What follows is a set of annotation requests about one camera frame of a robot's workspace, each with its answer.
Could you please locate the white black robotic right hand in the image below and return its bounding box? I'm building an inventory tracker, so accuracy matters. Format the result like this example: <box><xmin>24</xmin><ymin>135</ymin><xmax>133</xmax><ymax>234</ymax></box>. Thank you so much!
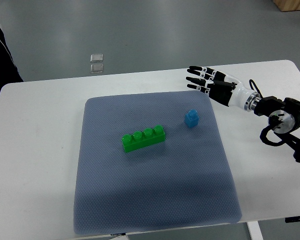
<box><xmin>186</xmin><ymin>66</ymin><xmax>261</xmax><ymax>112</ymax></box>

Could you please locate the small blue toy block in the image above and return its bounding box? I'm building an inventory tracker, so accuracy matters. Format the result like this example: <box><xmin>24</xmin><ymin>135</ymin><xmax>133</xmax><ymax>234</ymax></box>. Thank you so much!
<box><xmin>184</xmin><ymin>109</ymin><xmax>200</xmax><ymax>128</ymax></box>

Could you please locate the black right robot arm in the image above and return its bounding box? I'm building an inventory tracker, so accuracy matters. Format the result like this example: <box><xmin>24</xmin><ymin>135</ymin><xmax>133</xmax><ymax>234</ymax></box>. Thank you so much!
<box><xmin>249</xmin><ymin>96</ymin><xmax>300</xmax><ymax>163</ymax></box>

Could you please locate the long green toy block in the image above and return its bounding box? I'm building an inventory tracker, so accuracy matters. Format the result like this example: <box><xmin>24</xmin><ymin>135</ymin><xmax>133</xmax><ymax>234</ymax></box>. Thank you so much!
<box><xmin>121</xmin><ymin>125</ymin><xmax>166</xmax><ymax>153</ymax></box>

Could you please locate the blue-grey textured mat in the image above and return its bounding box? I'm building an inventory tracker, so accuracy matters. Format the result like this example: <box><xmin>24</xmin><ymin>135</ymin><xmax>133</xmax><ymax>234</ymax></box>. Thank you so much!
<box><xmin>73</xmin><ymin>90</ymin><xmax>242</xmax><ymax>235</ymax></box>

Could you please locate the wooden box corner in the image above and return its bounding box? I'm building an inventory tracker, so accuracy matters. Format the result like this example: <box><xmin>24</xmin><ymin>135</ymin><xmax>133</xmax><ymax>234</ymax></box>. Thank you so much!
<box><xmin>272</xmin><ymin>0</ymin><xmax>300</xmax><ymax>12</ymax></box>

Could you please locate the lower metal floor plate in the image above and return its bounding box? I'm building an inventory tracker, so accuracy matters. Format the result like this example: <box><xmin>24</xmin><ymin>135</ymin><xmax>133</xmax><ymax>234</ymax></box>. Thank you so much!
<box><xmin>90</xmin><ymin>63</ymin><xmax>104</xmax><ymax>74</ymax></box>

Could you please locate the metal floor plate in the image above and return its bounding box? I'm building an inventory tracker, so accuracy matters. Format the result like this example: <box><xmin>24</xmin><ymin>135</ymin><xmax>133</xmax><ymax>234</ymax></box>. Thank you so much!
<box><xmin>90</xmin><ymin>53</ymin><xmax>104</xmax><ymax>63</ymax></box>
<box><xmin>90</xmin><ymin>63</ymin><xmax>104</xmax><ymax>74</ymax></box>

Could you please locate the upper metal floor plate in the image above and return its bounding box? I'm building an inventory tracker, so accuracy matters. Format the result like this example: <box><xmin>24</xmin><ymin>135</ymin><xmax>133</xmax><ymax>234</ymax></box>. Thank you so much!
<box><xmin>90</xmin><ymin>53</ymin><xmax>104</xmax><ymax>63</ymax></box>

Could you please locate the white table leg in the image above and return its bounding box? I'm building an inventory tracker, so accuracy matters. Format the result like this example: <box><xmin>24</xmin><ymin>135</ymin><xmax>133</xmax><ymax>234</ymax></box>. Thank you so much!
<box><xmin>246</xmin><ymin>221</ymin><xmax>264</xmax><ymax>240</ymax></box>

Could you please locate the black table control panel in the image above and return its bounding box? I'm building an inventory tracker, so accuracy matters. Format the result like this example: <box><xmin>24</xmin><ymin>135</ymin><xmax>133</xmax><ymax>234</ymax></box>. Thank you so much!
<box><xmin>284</xmin><ymin>216</ymin><xmax>300</xmax><ymax>223</ymax></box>

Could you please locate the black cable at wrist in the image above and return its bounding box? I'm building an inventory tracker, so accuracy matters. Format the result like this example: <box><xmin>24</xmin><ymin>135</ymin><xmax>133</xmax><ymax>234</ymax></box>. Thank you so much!
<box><xmin>248</xmin><ymin>79</ymin><xmax>264</xmax><ymax>98</ymax></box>

